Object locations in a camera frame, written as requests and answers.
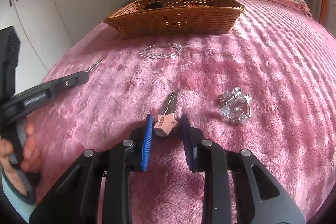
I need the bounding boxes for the pink fuzzy bedspread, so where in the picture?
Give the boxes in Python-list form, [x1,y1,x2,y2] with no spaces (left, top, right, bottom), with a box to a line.
[29,0,335,219]

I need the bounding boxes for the silver chain bracelet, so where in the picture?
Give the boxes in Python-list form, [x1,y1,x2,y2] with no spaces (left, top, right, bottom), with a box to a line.
[138,43,184,60]

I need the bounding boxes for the person's left hand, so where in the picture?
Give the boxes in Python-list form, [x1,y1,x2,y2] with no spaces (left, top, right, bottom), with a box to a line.
[1,122,42,198]

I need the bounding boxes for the grey sleeve forearm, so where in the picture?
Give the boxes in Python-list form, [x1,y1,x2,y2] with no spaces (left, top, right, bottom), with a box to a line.
[1,169,37,223]

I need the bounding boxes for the thin bobby pin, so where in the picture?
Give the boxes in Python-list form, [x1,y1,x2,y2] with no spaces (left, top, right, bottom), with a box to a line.
[85,60,102,73]

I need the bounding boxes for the brown wicker basket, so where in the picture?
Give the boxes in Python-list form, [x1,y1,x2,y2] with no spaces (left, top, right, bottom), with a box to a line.
[104,0,245,38]

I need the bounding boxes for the pink star hair clip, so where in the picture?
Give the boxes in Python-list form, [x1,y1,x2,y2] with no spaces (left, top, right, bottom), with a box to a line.
[153,92,179,138]

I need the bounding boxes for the black scrunchie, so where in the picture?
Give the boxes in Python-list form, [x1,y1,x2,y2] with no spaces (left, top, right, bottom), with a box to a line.
[143,1,164,10]

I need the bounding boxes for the clear bead bracelet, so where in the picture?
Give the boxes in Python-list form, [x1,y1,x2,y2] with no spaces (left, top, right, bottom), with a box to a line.
[219,86,253,125]

